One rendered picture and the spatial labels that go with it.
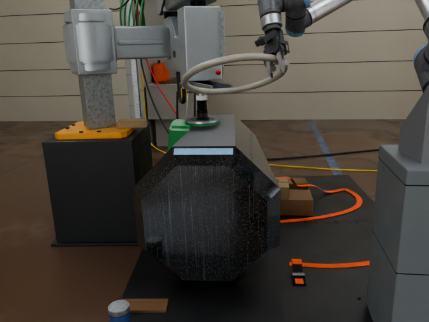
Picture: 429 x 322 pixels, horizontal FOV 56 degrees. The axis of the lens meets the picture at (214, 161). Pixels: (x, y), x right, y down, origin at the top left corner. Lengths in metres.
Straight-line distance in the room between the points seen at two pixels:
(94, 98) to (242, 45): 4.83
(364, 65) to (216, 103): 2.65
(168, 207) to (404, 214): 1.12
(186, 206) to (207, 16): 1.08
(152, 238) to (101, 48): 1.30
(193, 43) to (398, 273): 1.58
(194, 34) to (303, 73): 5.13
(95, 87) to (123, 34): 0.41
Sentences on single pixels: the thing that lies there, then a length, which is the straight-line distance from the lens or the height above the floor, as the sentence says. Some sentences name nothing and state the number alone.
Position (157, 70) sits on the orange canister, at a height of 1.02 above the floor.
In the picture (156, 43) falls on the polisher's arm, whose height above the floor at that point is 1.34.
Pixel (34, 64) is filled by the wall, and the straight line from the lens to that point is 8.66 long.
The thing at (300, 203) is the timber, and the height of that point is 0.12.
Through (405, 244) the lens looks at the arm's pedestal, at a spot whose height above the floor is 0.55.
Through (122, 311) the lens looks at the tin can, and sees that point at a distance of 2.02.
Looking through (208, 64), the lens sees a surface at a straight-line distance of 1.68.
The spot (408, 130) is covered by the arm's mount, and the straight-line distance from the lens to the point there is 1.81.
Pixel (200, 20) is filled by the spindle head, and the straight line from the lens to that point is 2.43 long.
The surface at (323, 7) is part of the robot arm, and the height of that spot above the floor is 1.46.
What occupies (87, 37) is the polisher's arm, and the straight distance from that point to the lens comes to 2.80.
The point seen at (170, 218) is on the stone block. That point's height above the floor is 0.44.
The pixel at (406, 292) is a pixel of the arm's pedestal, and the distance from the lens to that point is 1.84.
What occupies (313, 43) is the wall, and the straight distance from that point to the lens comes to 7.41.
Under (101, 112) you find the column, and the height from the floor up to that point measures 0.89.
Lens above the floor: 1.30
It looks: 16 degrees down
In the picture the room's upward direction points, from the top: 2 degrees counter-clockwise
